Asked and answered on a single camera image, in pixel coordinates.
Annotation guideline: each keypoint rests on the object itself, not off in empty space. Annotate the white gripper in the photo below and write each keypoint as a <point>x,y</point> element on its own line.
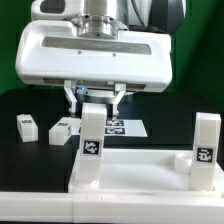
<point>52,52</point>

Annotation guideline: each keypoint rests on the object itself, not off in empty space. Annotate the white desk top tray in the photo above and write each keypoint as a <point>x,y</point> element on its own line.
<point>145,171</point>

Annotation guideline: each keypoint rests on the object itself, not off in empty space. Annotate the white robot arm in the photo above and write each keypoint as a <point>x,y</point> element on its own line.
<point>106,18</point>

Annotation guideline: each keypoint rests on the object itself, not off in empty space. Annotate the fiducial marker sheet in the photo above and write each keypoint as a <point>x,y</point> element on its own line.
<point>126,128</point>

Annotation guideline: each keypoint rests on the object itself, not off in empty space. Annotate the white front fence bar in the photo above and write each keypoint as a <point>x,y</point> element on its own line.
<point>110,208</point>

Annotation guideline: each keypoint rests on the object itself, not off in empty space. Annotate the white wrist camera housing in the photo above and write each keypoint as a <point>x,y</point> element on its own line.
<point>56,9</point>

